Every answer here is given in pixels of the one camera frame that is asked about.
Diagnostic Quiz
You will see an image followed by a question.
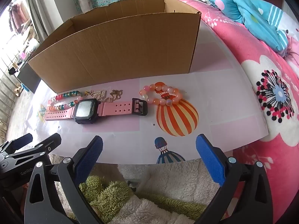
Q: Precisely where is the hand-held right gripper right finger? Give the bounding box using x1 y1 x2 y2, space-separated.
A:
196 134 273 224

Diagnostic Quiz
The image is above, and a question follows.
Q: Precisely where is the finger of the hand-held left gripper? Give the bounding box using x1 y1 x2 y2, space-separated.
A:
0 133 33 155
7 133 62 163

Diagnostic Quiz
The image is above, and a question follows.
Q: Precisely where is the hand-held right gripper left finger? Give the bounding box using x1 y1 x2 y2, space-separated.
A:
24 135 104 224

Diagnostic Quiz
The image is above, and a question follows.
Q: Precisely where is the pink strap digital watch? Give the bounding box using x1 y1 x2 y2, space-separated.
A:
44 98 148 125

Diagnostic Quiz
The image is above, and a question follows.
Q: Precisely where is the multicolour bead bracelet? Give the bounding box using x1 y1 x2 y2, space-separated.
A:
47 91 83 113

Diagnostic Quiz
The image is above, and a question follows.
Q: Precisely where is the group of small gold charms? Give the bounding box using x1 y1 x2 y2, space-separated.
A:
84 89 124 103

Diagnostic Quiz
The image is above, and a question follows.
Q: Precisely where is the orange pink bead bracelet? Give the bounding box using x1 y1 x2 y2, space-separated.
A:
139 82 184 106

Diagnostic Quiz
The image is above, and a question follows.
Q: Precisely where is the brown cardboard box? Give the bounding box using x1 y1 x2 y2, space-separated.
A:
27 0 202 94

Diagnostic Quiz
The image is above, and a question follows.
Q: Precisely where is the white and green fleece garment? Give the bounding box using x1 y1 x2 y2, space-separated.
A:
50 155 221 224

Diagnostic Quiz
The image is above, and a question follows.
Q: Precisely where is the metal window railing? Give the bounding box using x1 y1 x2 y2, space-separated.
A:
0 51 31 126

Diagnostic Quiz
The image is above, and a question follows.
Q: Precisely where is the dark grey cabinet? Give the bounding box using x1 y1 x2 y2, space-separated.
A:
14 62 42 94

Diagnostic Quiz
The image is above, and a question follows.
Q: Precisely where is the pink floral blanket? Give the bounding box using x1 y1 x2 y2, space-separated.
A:
173 0 299 224

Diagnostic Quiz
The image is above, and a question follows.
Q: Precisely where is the hanging pink jacket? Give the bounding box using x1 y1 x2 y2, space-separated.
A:
8 1 32 32

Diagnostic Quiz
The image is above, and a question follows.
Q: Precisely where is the grey curtain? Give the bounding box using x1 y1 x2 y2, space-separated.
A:
23 0 63 45

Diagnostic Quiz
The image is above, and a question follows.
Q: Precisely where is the white patterned paper roll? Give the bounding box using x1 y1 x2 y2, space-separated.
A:
77 0 90 11

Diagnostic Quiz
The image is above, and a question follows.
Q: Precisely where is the blue patterned quilt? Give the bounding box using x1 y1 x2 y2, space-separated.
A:
208 0 290 52

